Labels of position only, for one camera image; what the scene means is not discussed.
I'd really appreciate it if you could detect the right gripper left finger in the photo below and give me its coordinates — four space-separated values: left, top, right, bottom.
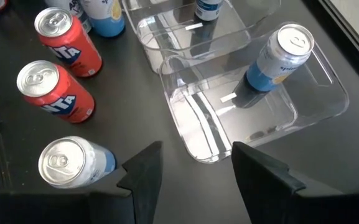
0 141 164 224

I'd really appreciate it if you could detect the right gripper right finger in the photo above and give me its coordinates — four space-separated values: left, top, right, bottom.
230 141 359 224

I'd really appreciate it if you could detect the white blue Spindrift can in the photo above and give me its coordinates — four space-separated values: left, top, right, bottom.
37 136 117 190
79 0 126 38
244 23 315 93

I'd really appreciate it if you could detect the clear plastic bin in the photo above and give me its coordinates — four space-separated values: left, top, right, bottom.
159 21 350 164
121 0 282 74

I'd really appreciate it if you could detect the black aluminium table frame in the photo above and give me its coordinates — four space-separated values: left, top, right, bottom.
302 0 359 100

